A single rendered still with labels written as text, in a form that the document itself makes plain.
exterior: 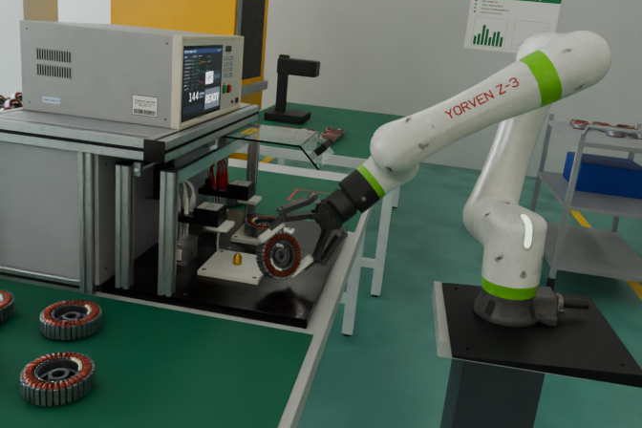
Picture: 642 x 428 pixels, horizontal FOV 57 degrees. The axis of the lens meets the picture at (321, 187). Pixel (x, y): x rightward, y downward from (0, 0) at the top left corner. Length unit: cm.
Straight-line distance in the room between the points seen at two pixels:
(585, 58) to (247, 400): 92
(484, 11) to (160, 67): 553
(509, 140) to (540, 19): 527
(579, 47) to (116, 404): 109
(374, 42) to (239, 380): 578
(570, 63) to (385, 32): 540
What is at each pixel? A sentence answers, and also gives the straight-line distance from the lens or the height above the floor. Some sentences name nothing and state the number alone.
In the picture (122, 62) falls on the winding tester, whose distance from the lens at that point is 139.
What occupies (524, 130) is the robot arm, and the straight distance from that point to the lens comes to 148.
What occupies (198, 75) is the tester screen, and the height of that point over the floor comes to 123.
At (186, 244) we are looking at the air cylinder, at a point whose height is 82.
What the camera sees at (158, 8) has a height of 139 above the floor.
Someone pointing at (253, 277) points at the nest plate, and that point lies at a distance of 141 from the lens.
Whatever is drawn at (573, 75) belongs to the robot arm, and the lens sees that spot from 131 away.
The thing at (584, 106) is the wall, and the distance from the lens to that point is 686.
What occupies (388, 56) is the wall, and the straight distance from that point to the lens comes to 664.
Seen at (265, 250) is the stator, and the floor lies 87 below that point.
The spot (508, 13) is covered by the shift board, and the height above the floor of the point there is 169.
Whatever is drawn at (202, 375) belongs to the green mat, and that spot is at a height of 75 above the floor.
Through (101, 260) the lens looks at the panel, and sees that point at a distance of 139.
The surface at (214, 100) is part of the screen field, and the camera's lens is 154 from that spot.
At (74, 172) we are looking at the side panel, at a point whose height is 102.
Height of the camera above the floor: 136
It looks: 15 degrees down
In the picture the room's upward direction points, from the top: 6 degrees clockwise
